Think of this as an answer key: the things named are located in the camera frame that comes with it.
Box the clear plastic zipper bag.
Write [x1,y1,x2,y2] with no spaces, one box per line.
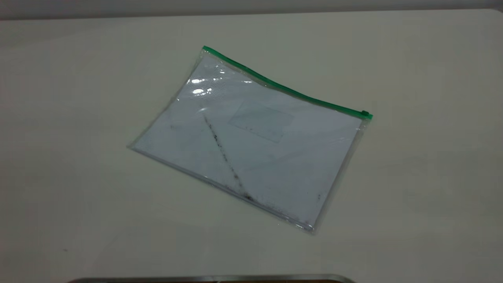
[127,46,373,235]

